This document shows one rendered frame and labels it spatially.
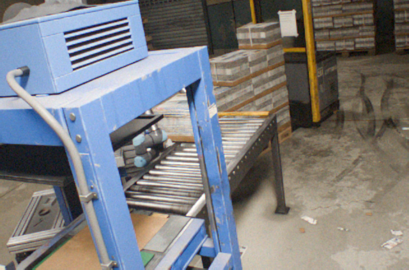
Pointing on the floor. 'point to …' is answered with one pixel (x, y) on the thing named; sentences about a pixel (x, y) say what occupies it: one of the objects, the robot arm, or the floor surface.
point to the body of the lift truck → (294, 78)
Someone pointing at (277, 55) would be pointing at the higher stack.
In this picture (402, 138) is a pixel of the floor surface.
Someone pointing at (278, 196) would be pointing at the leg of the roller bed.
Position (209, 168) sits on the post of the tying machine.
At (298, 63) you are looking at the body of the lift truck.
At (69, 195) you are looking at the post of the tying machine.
